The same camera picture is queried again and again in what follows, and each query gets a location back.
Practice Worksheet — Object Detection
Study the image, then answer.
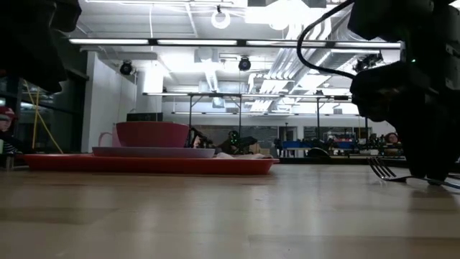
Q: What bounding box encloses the black computer monitor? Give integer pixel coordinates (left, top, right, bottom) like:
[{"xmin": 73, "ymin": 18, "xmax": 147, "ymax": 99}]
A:
[{"xmin": 126, "ymin": 112, "xmax": 164, "ymax": 122}]

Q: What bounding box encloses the lavender plate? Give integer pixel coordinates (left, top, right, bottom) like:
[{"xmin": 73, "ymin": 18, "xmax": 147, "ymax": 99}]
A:
[{"xmin": 91, "ymin": 146, "xmax": 216, "ymax": 159}]

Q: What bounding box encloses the white ring light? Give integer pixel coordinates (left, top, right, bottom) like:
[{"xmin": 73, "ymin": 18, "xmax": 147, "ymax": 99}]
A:
[{"xmin": 211, "ymin": 6, "xmax": 231, "ymax": 29}]

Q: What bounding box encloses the pink mug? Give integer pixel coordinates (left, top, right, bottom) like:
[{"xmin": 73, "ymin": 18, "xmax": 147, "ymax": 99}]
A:
[{"xmin": 98, "ymin": 124, "xmax": 121, "ymax": 147}]

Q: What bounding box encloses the fork with teal handle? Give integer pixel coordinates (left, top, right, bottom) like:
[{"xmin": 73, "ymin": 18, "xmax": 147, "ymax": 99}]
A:
[{"xmin": 367, "ymin": 157, "xmax": 460, "ymax": 191}]

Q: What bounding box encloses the yellow cable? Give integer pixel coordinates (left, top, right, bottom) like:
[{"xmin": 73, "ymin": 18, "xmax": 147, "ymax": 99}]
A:
[{"xmin": 23, "ymin": 78, "xmax": 65, "ymax": 155}]

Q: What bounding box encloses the black aluminium table frame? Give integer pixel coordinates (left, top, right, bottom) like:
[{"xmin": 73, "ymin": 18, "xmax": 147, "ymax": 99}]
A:
[{"xmin": 276, "ymin": 155, "xmax": 409, "ymax": 167}]

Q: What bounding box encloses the magenta bowl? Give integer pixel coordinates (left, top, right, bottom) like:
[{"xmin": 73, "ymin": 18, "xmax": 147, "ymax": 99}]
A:
[{"xmin": 115, "ymin": 121, "xmax": 190, "ymax": 148}]

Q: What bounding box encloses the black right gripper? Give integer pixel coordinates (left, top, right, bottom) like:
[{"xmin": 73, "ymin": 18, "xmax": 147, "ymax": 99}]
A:
[{"xmin": 350, "ymin": 60, "xmax": 460, "ymax": 183}]

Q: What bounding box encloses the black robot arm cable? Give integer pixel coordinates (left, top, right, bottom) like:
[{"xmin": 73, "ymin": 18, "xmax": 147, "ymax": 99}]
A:
[{"xmin": 296, "ymin": 0, "xmax": 357, "ymax": 80}]

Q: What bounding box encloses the beige napkin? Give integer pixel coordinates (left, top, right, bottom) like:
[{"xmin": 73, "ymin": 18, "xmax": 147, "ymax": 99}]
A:
[{"xmin": 214, "ymin": 152, "xmax": 274, "ymax": 160}]

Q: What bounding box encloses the overhead LED light bar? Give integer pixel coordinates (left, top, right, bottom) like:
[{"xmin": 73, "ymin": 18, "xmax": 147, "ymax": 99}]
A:
[{"xmin": 68, "ymin": 37, "xmax": 402, "ymax": 50}]

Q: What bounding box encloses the red plastic tray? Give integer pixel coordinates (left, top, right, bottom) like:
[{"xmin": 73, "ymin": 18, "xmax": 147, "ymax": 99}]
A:
[{"xmin": 22, "ymin": 153, "xmax": 280, "ymax": 176}]

